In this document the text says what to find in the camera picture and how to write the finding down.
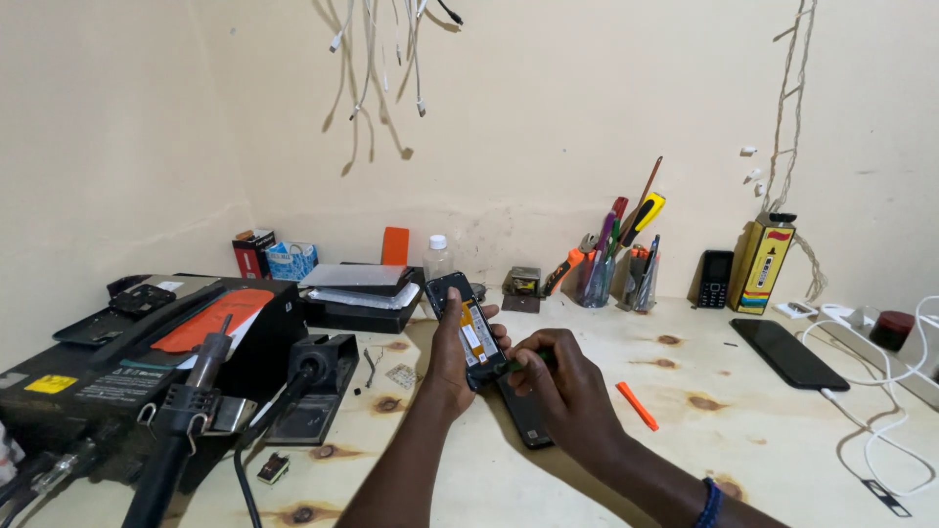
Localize person's left hand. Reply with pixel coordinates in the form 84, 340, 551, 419
424, 286, 513, 420

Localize person's right hand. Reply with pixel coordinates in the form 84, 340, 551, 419
506, 329, 626, 459

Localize green screwdriver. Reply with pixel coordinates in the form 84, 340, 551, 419
493, 351, 556, 379

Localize small square metal shield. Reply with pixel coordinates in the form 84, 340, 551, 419
385, 362, 420, 392

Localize black phone back cover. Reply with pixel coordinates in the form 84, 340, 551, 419
497, 374, 556, 450

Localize orange plastic pry tool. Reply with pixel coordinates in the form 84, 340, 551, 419
615, 381, 660, 433

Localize stack of phone screens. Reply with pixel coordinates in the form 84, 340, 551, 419
299, 262, 427, 335

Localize clear bottle with white cap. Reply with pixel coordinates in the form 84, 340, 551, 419
423, 235, 454, 283

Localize clear glass tool jar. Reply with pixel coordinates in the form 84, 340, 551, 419
576, 197, 630, 309

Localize small metal transformer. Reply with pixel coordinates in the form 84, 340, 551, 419
503, 266, 543, 299

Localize orange plastic card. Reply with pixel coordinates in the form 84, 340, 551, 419
380, 226, 411, 267

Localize black soldering iron stand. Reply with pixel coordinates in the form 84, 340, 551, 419
262, 333, 361, 447

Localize clear jar with pens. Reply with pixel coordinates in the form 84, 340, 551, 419
620, 234, 662, 315

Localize blue white carton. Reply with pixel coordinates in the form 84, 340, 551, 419
265, 241, 319, 283

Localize black keypad phone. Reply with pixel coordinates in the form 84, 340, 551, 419
696, 249, 735, 310

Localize yellow black screwdriver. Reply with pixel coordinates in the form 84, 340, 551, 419
619, 192, 667, 250

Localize small circuit board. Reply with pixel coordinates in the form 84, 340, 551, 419
256, 452, 291, 485

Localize black smartphone with dark screen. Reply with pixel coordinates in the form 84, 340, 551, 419
730, 317, 852, 392

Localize red black carton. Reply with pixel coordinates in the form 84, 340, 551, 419
232, 229, 277, 280

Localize brown wooden stick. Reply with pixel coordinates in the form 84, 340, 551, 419
618, 155, 664, 246

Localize yellow marker box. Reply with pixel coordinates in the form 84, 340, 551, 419
728, 212, 798, 316

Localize orange flat sheet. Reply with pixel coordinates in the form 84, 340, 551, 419
150, 287, 276, 355

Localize black hot air gun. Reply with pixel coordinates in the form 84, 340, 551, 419
119, 314, 237, 528

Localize white power strip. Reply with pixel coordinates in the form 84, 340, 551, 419
813, 304, 939, 412

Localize dark red round lid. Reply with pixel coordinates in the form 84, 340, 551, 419
869, 310, 917, 353

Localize black hot air station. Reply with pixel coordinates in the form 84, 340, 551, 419
0, 273, 310, 494

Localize black flat tray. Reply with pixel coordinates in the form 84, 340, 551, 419
52, 306, 151, 348

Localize orange handled pliers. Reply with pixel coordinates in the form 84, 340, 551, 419
542, 234, 599, 298

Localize blue beaded bracelet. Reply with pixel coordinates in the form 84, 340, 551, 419
693, 477, 724, 528

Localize white charging cable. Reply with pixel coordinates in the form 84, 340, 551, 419
800, 295, 939, 500

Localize black phone frame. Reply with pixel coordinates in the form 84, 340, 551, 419
108, 283, 178, 318

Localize bundle of hanging cables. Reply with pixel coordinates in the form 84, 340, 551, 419
325, 0, 465, 123

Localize black metal bracket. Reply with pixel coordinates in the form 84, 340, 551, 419
861, 478, 913, 519

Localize twisted wall wire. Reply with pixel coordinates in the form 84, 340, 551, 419
761, 0, 830, 303

